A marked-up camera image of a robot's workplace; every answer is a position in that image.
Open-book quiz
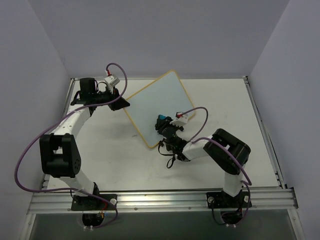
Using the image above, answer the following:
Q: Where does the yellow-framed small whiteboard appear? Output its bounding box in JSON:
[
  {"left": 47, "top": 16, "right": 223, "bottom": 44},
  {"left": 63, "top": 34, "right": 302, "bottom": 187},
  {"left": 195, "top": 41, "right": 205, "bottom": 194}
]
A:
[{"left": 124, "top": 70, "right": 195, "bottom": 149}]

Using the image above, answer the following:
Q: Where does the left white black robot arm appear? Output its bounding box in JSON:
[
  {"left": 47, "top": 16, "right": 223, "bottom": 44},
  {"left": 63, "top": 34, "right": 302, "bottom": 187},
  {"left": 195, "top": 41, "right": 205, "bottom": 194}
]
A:
[{"left": 39, "top": 74, "right": 130, "bottom": 210}]

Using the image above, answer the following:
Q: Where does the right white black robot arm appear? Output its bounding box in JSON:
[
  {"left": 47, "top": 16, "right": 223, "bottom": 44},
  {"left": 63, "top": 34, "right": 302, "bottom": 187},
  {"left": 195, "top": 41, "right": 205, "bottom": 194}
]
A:
[{"left": 155, "top": 115, "right": 251, "bottom": 207}]

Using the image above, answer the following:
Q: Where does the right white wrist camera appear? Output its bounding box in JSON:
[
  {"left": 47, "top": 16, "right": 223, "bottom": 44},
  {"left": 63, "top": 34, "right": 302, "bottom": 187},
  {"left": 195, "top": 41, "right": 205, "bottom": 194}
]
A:
[{"left": 169, "top": 112, "right": 188, "bottom": 127}]

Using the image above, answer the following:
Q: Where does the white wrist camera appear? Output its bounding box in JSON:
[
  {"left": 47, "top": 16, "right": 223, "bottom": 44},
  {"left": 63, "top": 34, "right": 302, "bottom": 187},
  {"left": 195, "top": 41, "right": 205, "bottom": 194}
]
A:
[
  {"left": 104, "top": 74, "right": 120, "bottom": 88},
  {"left": 169, "top": 112, "right": 188, "bottom": 127}
]

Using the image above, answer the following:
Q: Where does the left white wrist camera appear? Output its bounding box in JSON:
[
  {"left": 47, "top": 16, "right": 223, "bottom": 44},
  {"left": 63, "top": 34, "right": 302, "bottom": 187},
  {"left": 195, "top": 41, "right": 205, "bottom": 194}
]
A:
[{"left": 104, "top": 74, "right": 120, "bottom": 88}]

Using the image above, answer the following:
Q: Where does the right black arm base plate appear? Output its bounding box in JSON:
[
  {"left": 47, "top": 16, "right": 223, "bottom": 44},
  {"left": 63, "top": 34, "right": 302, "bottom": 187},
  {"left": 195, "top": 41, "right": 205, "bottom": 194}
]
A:
[{"left": 206, "top": 190, "right": 252, "bottom": 209}]

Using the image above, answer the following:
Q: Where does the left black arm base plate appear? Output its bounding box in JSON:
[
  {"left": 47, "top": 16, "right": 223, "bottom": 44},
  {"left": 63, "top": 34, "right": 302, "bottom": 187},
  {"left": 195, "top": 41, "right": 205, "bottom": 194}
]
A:
[{"left": 70, "top": 194, "right": 118, "bottom": 211}]

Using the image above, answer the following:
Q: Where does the front aluminium frame rail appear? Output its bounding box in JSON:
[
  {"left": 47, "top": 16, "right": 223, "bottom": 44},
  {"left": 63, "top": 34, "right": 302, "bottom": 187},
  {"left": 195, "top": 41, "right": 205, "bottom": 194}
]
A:
[{"left": 27, "top": 188, "right": 299, "bottom": 214}]

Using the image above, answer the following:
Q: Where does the aluminium table edge rail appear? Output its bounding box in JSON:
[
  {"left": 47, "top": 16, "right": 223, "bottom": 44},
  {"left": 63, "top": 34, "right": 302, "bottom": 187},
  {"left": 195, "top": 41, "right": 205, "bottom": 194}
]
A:
[{"left": 242, "top": 76, "right": 288, "bottom": 189}]

